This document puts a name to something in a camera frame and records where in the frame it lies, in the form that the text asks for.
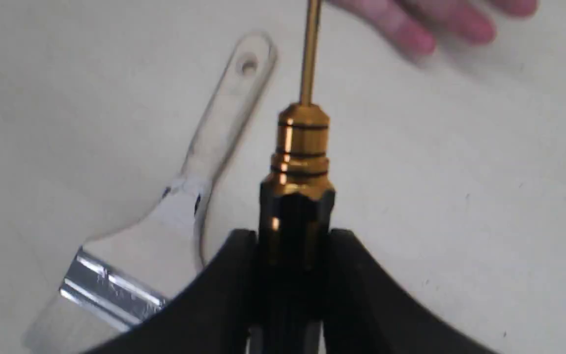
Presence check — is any wide paint brush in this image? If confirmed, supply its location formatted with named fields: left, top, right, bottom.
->
left=23, top=31, right=277, bottom=354

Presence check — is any black and gold screwdriver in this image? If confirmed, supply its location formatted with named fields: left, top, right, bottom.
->
left=250, top=0, right=336, bottom=354

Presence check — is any person's open bare hand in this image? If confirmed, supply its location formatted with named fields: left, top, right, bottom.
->
left=327, top=0, right=539, bottom=56

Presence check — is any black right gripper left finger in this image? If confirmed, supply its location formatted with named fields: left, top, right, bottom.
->
left=89, top=229, right=256, bottom=354

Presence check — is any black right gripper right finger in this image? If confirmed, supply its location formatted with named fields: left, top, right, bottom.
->
left=323, top=229, right=490, bottom=354

